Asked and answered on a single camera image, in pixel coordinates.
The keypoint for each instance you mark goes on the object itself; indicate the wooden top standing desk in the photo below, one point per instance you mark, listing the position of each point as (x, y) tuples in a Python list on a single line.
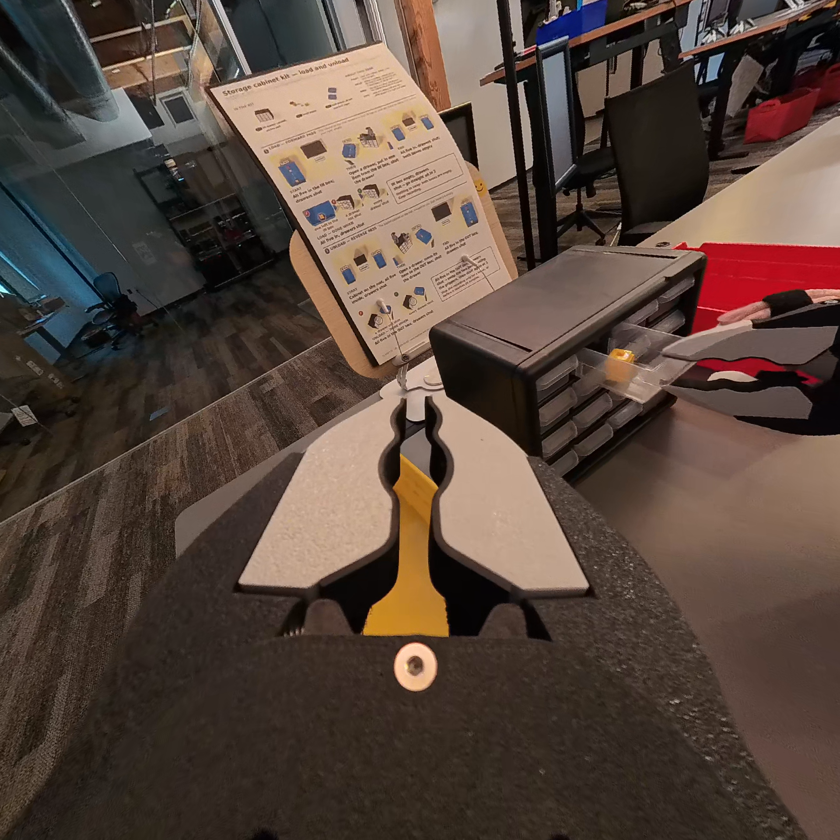
[(518, 67), (741, 33)]

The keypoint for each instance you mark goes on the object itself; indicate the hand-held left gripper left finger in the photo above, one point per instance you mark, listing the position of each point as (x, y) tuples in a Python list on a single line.
[(328, 518)]

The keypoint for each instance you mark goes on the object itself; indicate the white metal stand base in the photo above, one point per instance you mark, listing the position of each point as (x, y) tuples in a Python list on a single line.
[(410, 394)]

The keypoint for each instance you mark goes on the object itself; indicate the black office chair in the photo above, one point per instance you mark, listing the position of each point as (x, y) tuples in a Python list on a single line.
[(108, 308), (656, 144), (584, 184)]

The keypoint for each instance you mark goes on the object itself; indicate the clear plastic drawer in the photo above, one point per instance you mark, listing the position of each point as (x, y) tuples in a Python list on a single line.
[(594, 361)]

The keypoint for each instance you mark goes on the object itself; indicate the person's right hand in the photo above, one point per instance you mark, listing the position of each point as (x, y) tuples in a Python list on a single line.
[(791, 303)]

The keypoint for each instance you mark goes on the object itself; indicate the black computer monitor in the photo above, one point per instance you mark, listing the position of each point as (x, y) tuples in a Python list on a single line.
[(554, 111), (463, 138)]

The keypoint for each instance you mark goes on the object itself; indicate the yellow plastic bin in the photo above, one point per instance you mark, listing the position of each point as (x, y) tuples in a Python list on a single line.
[(412, 525)]

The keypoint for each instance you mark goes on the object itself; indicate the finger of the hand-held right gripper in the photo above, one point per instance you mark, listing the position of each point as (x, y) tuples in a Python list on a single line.
[(774, 399), (754, 342)]

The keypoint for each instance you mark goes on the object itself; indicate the wooden support post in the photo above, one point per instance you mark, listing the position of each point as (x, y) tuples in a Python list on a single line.
[(423, 46)]

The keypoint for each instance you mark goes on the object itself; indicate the yellow cube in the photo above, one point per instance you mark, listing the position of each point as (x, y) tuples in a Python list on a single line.
[(620, 367)]

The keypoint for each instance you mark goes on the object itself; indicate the rounded wooden backing board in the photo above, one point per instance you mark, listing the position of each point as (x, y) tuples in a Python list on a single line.
[(313, 289)]

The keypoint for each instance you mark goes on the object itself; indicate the grid of clear drawers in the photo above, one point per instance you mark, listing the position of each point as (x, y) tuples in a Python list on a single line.
[(558, 407)]

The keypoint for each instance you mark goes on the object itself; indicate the dark storage shelf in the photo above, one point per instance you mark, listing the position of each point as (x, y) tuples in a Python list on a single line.
[(210, 229)]

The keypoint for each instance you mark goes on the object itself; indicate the blue plastic bin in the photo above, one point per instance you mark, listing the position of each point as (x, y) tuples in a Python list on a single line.
[(571, 23)]

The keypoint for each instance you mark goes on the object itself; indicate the red plastic bin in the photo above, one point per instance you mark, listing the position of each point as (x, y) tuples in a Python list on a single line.
[(754, 275)]

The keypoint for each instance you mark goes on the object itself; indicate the instruction poster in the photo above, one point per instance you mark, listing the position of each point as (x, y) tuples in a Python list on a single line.
[(354, 197)]

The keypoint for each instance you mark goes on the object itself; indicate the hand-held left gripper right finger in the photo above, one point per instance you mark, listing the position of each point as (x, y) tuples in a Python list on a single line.
[(505, 518)]

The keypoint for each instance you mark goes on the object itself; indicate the black drawer cabinet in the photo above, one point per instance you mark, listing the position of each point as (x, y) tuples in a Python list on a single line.
[(558, 295)]

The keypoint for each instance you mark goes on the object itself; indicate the red tote bag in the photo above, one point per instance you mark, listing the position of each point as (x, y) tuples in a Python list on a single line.
[(781, 115), (823, 85)]

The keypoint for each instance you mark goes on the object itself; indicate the black vertical pole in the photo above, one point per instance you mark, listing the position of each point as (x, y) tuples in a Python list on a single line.
[(514, 131)]

